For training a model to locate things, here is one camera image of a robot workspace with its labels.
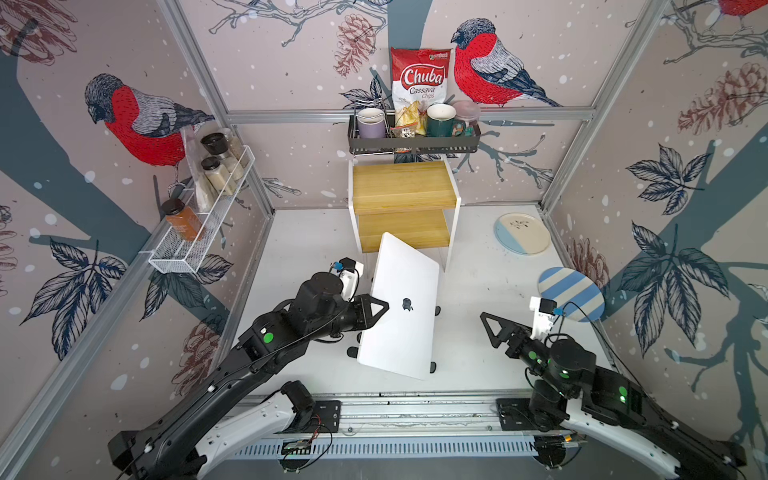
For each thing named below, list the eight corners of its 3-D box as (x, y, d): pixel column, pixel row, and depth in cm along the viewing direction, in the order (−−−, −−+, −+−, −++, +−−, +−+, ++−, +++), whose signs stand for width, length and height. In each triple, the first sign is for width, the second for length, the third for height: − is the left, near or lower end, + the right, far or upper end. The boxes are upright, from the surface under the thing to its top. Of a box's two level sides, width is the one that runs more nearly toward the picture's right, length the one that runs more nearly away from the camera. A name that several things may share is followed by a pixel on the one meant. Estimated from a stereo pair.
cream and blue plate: (501, 254, 109) (502, 251, 108) (489, 216, 122) (491, 212, 121) (554, 254, 109) (557, 251, 108) (537, 215, 122) (539, 212, 121)
